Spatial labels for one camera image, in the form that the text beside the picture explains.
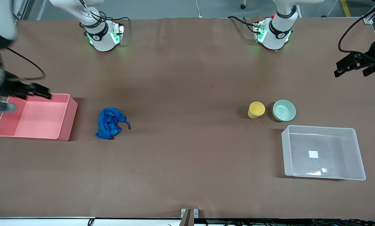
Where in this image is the blue cloth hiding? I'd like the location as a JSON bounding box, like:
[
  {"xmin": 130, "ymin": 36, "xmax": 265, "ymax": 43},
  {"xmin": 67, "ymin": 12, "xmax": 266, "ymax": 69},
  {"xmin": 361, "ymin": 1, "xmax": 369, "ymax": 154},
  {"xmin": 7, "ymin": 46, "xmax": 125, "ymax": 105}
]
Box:
[{"xmin": 95, "ymin": 107, "xmax": 131, "ymax": 140}]

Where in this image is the pale green bowl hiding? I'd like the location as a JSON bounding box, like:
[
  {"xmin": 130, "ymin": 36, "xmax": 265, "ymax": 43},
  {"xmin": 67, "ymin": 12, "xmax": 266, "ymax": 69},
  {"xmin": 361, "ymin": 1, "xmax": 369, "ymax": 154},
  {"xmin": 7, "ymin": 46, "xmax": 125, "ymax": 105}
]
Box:
[{"xmin": 272, "ymin": 100, "xmax": 296, "ymax": 122}]

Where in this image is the yellow plastic cup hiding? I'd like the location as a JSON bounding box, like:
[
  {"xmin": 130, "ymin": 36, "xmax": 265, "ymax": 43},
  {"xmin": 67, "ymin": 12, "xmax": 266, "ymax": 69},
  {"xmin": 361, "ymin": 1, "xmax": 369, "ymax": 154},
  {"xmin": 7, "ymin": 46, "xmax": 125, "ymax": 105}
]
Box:
[{"xmin": 248, "ymin": 101, "xmax": 266, "ymax": 119}]

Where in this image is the clear plastic box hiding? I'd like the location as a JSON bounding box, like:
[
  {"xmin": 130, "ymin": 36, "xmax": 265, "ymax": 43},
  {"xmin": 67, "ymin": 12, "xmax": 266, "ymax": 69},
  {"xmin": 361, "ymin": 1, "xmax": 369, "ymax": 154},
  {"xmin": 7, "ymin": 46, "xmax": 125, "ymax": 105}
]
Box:
[{"xmin": 281, "ymin": 125, "xmax": 367, "ymax": 181}]

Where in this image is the pink plastic bin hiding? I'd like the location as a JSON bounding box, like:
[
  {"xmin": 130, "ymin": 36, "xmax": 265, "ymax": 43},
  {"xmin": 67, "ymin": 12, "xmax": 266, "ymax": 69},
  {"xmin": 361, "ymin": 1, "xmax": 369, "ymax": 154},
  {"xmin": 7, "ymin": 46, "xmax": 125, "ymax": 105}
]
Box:
[{"xmin": 0, "ymin": 93, "xmax": 79, "ymax": 142}]

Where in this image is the brown table cover sheet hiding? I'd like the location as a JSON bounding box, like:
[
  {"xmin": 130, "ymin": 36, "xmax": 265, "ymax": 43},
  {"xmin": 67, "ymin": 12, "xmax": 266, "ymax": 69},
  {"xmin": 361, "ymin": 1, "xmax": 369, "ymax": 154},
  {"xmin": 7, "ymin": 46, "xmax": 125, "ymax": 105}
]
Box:
[{"xmin": 0, "ymin": 17, "xmax": 375, "ymax": 219}]

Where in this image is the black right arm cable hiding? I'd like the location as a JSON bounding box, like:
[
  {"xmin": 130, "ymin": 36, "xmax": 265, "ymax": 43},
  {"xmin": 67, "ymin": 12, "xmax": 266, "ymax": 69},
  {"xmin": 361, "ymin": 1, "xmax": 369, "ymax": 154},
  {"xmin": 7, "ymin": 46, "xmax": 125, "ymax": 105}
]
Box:
[{"xmin": 0, "ymin": 46, "xmax": 46, "ymax": 80}]

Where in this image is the black left base cable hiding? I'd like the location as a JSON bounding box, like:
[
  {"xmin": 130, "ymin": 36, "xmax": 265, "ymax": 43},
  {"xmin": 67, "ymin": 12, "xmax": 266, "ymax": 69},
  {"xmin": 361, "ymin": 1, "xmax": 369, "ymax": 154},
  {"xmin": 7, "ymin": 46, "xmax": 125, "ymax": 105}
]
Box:
[{"xmin": 227, "ymin": 16, "xmax": 260, "ymax": 33}]

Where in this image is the white table edge rail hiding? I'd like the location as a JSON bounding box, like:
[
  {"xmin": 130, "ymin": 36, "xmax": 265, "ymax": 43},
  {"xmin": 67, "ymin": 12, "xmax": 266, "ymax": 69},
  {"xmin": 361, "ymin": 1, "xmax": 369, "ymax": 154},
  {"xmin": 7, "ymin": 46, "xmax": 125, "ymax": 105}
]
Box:
[{"xmin": 0, "ymin": 217, "xmax": 375, "ymax": 226}]

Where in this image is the metal table edge bracket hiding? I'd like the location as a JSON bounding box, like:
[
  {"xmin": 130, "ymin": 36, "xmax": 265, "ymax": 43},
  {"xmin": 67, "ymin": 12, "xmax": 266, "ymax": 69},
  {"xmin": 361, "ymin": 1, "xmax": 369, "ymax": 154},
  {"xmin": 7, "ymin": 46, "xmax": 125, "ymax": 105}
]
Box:
[{"xmin": 181, "ymin": 208, "xmax": 199, "ymax": 226}]

